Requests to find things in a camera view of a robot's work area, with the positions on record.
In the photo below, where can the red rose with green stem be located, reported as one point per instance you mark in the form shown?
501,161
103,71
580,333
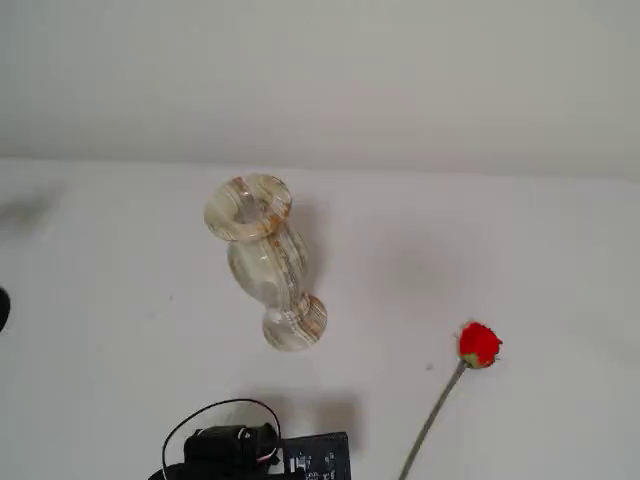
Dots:
479,345

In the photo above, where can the marbled onyx stone vase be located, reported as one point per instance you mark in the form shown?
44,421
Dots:
270,260

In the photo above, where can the black round object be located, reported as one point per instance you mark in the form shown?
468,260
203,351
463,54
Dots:
3,310

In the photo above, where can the black wrist camera board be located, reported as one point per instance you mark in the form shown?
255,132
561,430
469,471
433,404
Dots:
320,457

